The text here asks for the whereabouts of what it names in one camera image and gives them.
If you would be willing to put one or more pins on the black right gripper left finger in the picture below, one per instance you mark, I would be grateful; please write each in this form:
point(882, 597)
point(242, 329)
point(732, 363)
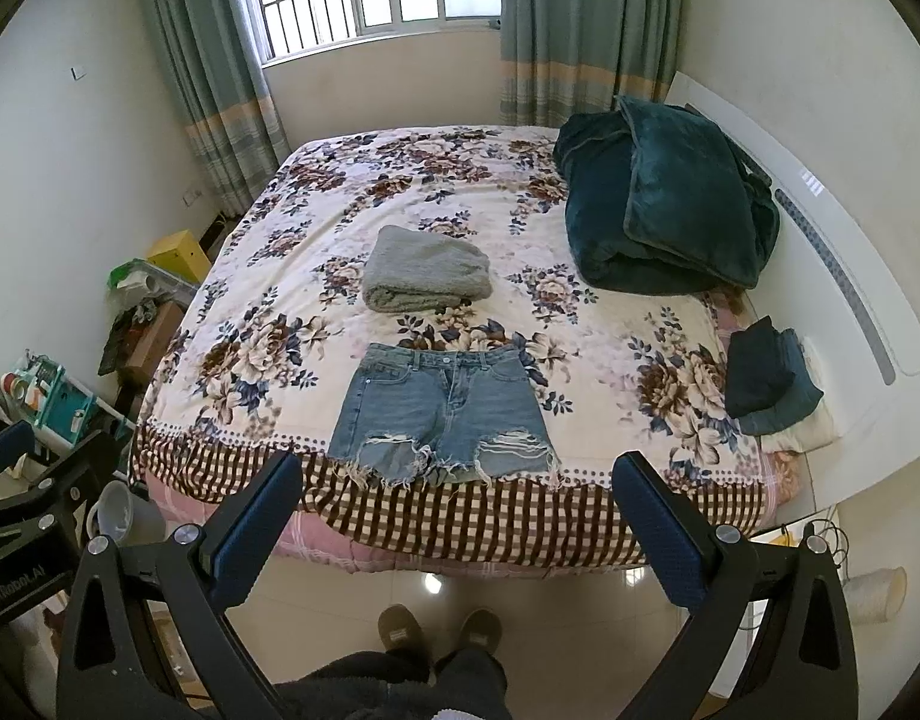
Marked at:
point(112, 663)

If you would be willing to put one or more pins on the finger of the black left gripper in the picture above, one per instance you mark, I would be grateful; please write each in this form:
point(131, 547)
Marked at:
point(16, 441)

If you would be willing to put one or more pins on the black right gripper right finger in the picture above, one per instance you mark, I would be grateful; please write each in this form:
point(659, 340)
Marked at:
point(802, 664)

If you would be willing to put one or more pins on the blue denim shorts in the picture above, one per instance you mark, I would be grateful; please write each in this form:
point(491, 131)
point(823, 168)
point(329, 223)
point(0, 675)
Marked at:
point(437, 417)

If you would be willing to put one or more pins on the teal storage rack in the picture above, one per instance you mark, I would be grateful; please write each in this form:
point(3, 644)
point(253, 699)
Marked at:
point(53, 402)

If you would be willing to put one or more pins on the grey plastic bucket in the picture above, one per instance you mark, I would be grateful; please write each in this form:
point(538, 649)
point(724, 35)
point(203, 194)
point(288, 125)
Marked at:
point(123, 517)

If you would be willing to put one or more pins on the white cylindrical stool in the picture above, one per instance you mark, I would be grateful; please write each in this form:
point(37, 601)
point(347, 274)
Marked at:
point(875, 597)

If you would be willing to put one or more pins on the brown cardboard box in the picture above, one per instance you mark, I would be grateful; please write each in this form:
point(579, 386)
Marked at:
point(153, 343)

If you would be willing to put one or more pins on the dark folded clothes stack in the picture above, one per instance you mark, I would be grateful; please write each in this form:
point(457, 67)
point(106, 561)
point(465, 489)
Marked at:
point(769, 388)

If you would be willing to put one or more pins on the yellow box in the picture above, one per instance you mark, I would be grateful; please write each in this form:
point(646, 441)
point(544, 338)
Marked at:
point(180, 254)

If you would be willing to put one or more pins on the right brown slipper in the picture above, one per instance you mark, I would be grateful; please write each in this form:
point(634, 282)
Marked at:
point(482, 630)

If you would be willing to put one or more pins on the white bed headboard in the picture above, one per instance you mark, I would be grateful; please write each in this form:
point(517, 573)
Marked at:
point(827, 282)

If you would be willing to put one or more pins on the floral bed blanket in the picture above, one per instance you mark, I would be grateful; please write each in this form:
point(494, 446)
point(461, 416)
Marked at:
point(263, 358)

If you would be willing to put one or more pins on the grey folded fluffy towel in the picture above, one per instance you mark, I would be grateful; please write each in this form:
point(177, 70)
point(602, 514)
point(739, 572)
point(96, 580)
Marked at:
point(414, 270)

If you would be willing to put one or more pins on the dark teal folded comforter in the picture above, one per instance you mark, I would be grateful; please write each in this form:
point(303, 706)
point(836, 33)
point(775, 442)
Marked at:
point(661, 202)

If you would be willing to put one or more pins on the right teal curtain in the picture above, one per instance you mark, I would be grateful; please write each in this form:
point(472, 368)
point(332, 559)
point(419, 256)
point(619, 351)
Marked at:
point(562, 57)

